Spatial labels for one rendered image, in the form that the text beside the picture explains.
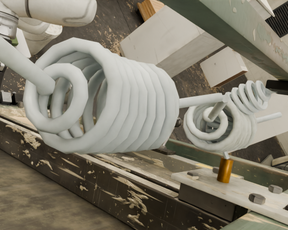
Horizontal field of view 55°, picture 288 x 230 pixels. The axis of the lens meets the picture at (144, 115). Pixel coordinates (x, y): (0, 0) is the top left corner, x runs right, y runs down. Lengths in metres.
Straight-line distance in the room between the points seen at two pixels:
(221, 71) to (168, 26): 2.70
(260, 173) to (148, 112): 0.84
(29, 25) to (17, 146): 0.97
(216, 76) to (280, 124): 2.00
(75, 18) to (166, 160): 0.48
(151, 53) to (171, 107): 3.36
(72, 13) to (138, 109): 0.64
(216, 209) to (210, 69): 5.69
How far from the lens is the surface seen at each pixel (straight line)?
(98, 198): 0.49
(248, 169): 0.99
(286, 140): 9.02
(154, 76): 0.17
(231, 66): 5.87
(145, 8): 4.91
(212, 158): 1.04
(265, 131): 4.54
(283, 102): 4.46
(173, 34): 3.40
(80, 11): 0.79
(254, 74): 9.06
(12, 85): 2.56
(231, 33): 0.17
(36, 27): 1.60
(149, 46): 3.56
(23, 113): 1.34
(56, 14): 0.79
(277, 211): 0.32
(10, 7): 0.83
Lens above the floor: 1.97
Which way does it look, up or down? 34 degrees down
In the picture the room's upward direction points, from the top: 60 degrees clockwise
